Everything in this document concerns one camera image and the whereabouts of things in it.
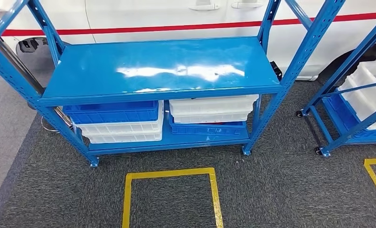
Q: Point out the black stanchion with dark base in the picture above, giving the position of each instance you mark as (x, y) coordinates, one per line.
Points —
(18, 64)

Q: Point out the white car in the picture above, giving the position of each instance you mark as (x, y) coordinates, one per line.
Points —
(144, 15)

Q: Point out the blue metal shelf rack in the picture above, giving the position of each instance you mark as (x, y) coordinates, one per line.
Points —
(159, 56)
(348, 64)

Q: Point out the white plastic bin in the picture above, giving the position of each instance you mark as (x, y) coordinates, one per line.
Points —
(367, 97)
(207, 119)
(122, 128)
(122, 138)
(207, 107)

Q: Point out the red barrier belt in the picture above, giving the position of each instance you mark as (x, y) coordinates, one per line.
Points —
(144, 29)

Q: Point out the stanchion with chrome base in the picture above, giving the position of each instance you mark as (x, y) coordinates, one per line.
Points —
(49, 126)

